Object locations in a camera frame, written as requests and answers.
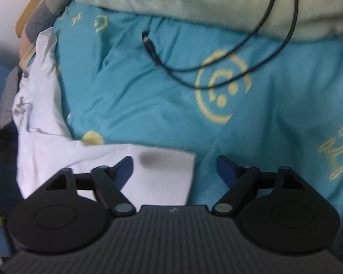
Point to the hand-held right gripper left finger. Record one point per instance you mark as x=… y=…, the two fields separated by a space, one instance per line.
x=123 y=171

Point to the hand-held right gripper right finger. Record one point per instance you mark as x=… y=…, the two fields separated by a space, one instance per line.
x=227 y=171

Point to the white t-shirt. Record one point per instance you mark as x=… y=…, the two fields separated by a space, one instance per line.
x=45 y=154

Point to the teal printed bed sheet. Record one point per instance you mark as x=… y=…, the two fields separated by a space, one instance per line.
x=160 y=105

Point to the grey seat cushion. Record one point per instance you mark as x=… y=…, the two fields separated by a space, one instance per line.
x=8 y=100

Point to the pale green printed fleece blanket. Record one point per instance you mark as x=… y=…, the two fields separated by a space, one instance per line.
x=231 y=0

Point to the patchwork pillow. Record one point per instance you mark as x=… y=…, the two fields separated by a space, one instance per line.
x=40 y=20

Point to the tan padded headboard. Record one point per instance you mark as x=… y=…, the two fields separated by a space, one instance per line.
x=23 y=20

